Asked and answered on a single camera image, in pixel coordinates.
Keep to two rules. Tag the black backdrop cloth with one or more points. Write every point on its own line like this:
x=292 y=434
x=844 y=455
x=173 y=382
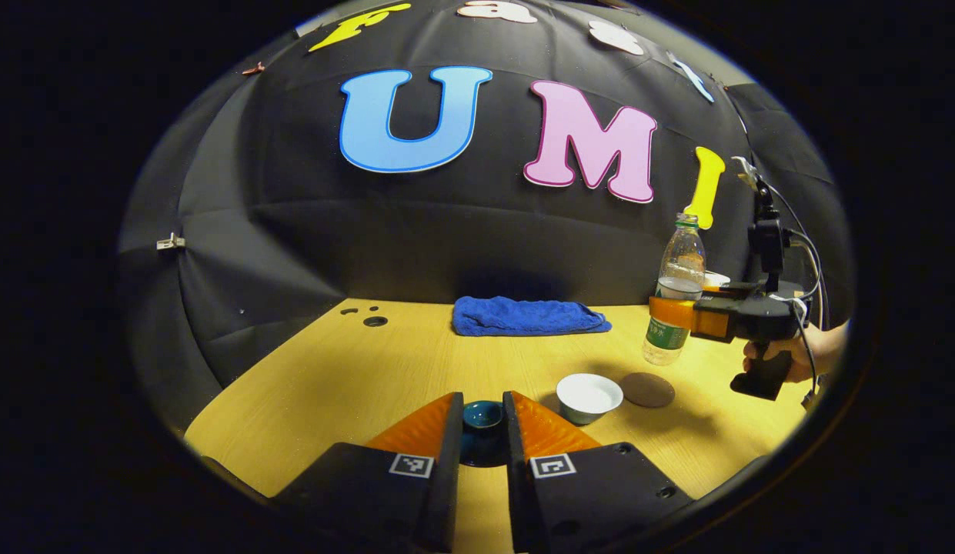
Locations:
x=292 y=231

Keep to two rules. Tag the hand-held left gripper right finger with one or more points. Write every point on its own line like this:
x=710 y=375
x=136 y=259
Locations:
x=517 y=462

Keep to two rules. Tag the white teacup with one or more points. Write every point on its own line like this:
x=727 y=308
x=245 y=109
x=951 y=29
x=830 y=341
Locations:
x=589 y=392

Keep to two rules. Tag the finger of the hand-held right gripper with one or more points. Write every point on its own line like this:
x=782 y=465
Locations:
x=677 y=314
x=735 y=288

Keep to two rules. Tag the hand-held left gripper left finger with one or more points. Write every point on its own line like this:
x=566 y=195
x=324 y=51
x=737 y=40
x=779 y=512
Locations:
x=450 y=462

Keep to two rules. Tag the brown round coaster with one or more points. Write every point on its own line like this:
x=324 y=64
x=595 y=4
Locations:
x=648 y=390

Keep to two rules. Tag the dark teal teacup lid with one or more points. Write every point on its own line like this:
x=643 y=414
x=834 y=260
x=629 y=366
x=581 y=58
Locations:
x=483 y=419

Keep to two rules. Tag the metal clip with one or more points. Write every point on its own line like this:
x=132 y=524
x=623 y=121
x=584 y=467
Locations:
x=169 y=242

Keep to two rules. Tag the blue towel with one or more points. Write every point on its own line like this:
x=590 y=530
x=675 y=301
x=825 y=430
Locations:
x=523 y=317

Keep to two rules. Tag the clear plastic water bottle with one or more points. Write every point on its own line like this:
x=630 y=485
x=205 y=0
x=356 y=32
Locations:
x=681 y=269

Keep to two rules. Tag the red clip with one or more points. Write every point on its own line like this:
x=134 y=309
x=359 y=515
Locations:
x=254 y=68

